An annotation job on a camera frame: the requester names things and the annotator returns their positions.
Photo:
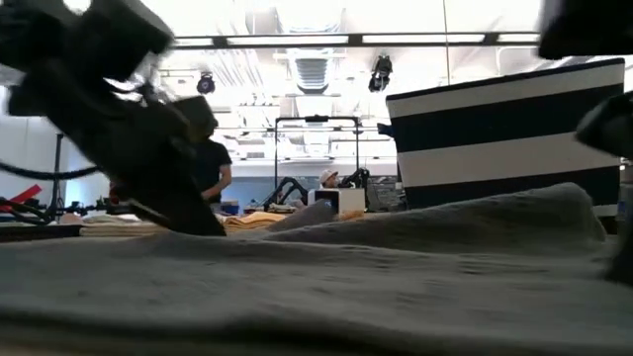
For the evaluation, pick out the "white plaid towel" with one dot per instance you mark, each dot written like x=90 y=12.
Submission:
x=114 y=225

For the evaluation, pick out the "long ceiling light bar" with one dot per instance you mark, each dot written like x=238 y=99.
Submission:
x=346 y=38

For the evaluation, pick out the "orange towel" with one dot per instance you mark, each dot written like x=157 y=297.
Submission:
x=252 y=221

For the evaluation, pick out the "dark grey towel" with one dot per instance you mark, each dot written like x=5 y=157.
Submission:
x=346 y=277

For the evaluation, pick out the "person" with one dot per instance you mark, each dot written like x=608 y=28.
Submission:
x=329 y=179
x=215 y=168

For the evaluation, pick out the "navy white striped fabric bin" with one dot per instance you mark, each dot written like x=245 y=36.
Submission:
x=494 y=148

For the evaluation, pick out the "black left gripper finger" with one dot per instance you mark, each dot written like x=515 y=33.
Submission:
x=195 y=118
x=163 y=188

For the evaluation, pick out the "white device with blue display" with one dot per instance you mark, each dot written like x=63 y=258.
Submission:
x=326 y=200

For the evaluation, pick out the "black ceiling spotlight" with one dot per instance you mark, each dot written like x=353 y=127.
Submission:
x=381 y=74
x=205 y=83

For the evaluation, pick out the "black aluminium table frame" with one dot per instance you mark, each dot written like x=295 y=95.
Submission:
x=39 y=232

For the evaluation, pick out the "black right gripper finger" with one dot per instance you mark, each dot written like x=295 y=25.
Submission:
x=623 y=262
x=610 y=126

